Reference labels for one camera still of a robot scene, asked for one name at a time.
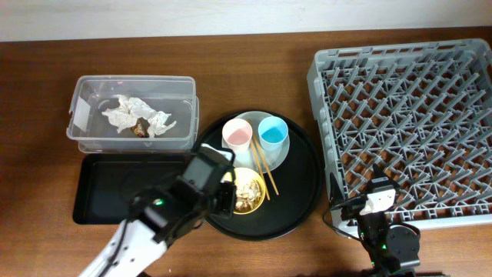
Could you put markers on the white tissue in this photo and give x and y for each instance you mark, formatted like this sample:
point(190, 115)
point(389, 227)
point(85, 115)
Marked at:
point(131, 109)

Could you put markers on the grey dishwasher rack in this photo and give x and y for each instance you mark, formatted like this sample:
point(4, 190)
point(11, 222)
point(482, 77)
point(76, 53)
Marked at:
point(422, 112)

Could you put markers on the food scraps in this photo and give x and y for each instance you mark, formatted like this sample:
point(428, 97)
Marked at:
point(248, 196)

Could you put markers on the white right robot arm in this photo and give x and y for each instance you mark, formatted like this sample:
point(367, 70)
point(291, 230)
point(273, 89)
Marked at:
point(369, 227)

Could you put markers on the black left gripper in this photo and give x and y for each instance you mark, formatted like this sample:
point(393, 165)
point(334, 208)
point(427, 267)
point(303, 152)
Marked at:
point(227, 208)

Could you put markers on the brown snack wrapper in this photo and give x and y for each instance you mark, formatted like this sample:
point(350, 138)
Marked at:
point(139, 130)

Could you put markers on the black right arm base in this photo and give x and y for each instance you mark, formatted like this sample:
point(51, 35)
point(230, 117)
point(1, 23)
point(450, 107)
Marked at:
point(396, 251)

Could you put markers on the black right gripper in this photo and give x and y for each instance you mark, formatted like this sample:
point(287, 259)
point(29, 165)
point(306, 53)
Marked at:
point(351, 208)

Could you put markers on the black round tray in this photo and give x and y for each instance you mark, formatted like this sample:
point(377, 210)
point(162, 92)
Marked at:
point(299, 179)

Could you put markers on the black rectangular tray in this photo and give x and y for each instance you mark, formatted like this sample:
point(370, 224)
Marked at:
point(108, 182)

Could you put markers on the yellow bowl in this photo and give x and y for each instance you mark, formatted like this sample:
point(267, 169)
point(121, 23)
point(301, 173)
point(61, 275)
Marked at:
point(243, 175)

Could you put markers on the grey plate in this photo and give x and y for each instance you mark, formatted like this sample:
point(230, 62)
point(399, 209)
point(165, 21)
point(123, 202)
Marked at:
point(246, 159)

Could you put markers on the wooden chopstick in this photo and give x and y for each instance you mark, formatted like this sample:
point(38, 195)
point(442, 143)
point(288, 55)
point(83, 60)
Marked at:
point(258, 164)
point(263, 159)

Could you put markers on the pink cup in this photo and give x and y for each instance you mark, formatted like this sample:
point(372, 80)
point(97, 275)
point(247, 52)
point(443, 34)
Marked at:
point(237, 134)

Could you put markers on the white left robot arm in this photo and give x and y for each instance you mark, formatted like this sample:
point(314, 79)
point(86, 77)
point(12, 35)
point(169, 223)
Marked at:
point(161, 214)

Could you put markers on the blue cup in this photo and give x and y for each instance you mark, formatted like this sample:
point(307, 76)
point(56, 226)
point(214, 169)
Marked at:
point(272, 132)

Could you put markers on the clear plastic waste bin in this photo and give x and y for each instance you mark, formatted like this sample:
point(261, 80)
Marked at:
point(94, 94)

